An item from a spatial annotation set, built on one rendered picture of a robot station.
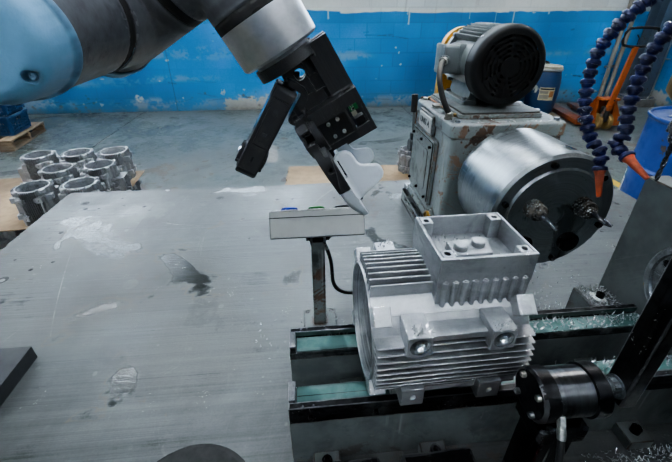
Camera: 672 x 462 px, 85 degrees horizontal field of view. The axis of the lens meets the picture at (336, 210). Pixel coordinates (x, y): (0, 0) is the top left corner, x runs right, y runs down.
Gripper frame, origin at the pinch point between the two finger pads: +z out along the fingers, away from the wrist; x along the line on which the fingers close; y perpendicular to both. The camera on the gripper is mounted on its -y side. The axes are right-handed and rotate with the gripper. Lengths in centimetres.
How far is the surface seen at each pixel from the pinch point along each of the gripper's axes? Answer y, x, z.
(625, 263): 35, 6, 42
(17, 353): -70, 9, -2
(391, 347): -3.6, -14.5, 11.4
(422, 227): 6.2, -3.6, 6.4
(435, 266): 5.3, -9.5, 8.0
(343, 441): -18.7, -12.9, 27.0
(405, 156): 25, 241, 114
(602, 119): 273, 387, 277
